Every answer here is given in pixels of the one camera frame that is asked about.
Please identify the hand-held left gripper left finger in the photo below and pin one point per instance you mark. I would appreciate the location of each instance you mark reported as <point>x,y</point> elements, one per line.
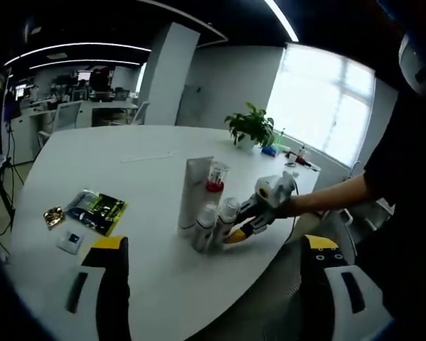
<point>109,284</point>

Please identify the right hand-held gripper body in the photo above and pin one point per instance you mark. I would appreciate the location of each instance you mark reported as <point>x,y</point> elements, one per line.
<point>275,188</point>

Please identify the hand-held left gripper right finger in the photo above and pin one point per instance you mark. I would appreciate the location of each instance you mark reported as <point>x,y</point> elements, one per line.
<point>315,284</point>

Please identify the small white skincare bottle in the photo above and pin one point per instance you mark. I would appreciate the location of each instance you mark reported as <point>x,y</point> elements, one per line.
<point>205,231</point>
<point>227,223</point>

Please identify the white pump skincare bottle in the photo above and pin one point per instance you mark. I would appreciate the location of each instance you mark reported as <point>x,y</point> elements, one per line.
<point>219,177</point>

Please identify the white skincare tube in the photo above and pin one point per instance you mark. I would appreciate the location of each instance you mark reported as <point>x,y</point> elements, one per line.
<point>195,199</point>

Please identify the person's right hand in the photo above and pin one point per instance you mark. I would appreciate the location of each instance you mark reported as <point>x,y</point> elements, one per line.
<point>285,207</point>

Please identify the blue item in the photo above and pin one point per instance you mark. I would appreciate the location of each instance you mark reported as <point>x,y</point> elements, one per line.
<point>270,151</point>

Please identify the small white sachet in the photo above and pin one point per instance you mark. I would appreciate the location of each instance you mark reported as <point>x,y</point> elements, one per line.
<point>70,241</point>

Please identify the potted green plant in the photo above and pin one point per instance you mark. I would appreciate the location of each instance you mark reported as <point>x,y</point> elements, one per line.
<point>251,124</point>

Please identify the green black packet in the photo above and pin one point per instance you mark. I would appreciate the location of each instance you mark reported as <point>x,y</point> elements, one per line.
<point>99,213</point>

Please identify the gold packet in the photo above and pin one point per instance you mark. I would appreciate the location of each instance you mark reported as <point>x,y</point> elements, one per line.
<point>54,217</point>

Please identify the window with blinds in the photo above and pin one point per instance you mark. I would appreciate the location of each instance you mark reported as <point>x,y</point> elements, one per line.
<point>323,99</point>

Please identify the person in dark clothes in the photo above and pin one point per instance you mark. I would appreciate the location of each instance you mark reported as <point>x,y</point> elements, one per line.
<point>404,213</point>

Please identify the black tripod stand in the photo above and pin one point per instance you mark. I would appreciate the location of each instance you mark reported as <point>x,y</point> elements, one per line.
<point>6,184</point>

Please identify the white office chair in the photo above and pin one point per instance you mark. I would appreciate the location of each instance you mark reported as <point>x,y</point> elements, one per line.
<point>141,113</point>
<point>67,117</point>

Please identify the long ceiling light strip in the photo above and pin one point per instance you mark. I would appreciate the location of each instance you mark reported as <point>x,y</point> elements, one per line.
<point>282,19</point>

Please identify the white grey worn device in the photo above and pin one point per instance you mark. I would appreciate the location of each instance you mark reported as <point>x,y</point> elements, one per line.
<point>415,64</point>

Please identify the computer monitor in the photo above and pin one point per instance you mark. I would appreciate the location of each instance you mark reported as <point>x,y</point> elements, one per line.
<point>84,76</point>

